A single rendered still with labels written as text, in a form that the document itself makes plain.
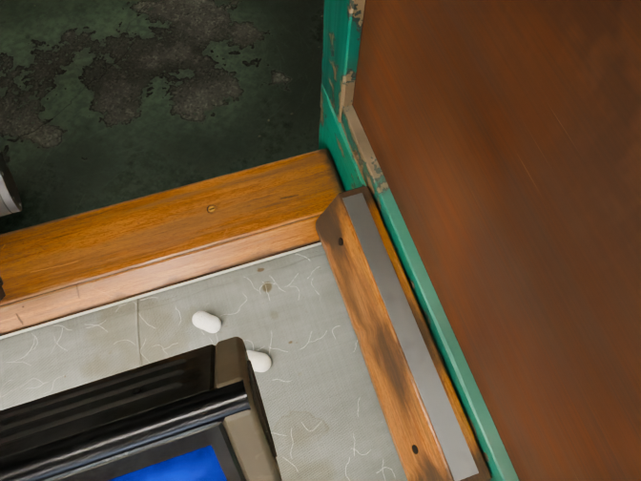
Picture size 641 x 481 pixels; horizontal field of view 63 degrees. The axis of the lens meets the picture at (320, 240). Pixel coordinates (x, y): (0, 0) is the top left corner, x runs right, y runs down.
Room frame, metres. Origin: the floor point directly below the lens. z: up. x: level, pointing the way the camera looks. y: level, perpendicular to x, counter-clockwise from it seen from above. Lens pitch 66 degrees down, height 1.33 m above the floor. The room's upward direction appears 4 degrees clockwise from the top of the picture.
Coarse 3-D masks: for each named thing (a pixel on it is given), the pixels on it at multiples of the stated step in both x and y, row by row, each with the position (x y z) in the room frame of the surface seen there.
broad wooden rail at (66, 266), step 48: (192, 192) 0.31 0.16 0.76; (240, 192) 0.32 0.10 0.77; (288, 192) 0.32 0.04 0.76; (336, 192) 0.33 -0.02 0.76; (0, 240) 0.23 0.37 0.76; (48, 240) 0.23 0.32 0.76; (96, 240) 0.24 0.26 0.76; (144, 240) 0.24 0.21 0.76; (192, 240) 0.25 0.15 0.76; (240, 240) 0.25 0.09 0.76; (288, 240) 0.26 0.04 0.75; (48, 288) 0.18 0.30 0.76; (96, 288) 0.18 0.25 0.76; (144, 288) 0.19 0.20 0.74
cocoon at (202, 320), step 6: (198, 312) 0.16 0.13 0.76; (204, 312) 0.16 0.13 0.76; (198, 318) 0.16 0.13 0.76; (204, 318) 0.16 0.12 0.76; (210, 318) 0.16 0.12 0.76; (216, 318) 0.16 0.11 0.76; (198, 324) 0.15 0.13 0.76; (204, 324) 0.15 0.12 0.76; (210, 324) 0.15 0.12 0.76; (216, 324) 0.15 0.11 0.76; (210, 330) 0.14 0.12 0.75; (216, 330) 0.14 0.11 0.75
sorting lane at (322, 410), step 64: (320, 256) 0.25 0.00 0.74; (64, 320) 0.15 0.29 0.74; (128, 320) 0.15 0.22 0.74; (192, 320) 0.16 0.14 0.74; (256, 320) 0.16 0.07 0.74; (320, 320) 0.17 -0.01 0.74; (0, 384) 0.07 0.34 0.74; (64, 384) 0.08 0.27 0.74; (320, 384) 0.09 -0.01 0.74; (320, 448) 0.03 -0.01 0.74; (384, 448) 0.03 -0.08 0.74
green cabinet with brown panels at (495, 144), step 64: (384, 0) 0.34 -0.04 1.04; (448, 0) 0.27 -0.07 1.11; (512, 0) 0.22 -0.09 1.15; (576, 0) 0.19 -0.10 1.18; (640, 0) 0.16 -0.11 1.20; (384, 64) 0.32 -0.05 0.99; (448, 64) 0.25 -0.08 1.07; (512, 64) 0.20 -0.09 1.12; (576, 64) 0.17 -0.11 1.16; (640, 64) 0.15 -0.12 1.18; (384, 128) 0.30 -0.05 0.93; (448, 128) 0.23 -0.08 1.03; (512, 128) 0.18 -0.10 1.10; (576, 128) 0.15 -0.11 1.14; (640, 128) 0.13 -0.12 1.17; (384, 192) 0.27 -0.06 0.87; (448, 192) 0.20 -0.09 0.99; (512, 192) 0.16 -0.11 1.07; (576, 192) 0.13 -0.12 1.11; (640, 192) 0.11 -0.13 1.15; (448, 256) 0.17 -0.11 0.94; (512, 256) 0.13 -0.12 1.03; (576, 256) 0.11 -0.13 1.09; (640, 256) 0.09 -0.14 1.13; (448, 320) 0.14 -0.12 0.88; (512, 320) 0.11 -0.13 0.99; (576, 320) 0.09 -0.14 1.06; (640, 320) 0.07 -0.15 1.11; (512, 384) 0.07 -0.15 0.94; (576, 384) 0.06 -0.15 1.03; (640, 384) 0.05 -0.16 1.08; (512, 448) 0.03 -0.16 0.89; (576, 448) 0.03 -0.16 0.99; (640, 448) 0.02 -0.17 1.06
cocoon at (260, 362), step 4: (248, 352) 0.12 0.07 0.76; (252, 352) 0.12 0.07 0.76; (256, 352) 0.12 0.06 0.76; (260, 352) 0.12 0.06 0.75; (248, 356) 0.12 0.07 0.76; (252, 356) 0.12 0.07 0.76; (256, 356) 0.12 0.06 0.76; (260, 356) 0.12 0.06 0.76; (264, 356) 0.12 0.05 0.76; (268, 356) 0.12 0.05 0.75; (252, 360) 0.11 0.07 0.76; (256, 360) 0.11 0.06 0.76; (260, 360) 0.11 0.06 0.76; (264, 360) 0.11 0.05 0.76; (268, 360) 0.11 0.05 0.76; (252, 364) 0.11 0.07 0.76; (256, 364) 0.11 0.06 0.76; (260, 364) 0.11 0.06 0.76; (264, 364) 0.11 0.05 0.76; (268, 364) 0.11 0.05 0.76; (256, 368) 0.10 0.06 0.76; (260, 368) 0.10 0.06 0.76; (264, 368) 0.10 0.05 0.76; (268, 368) 0.11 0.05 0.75
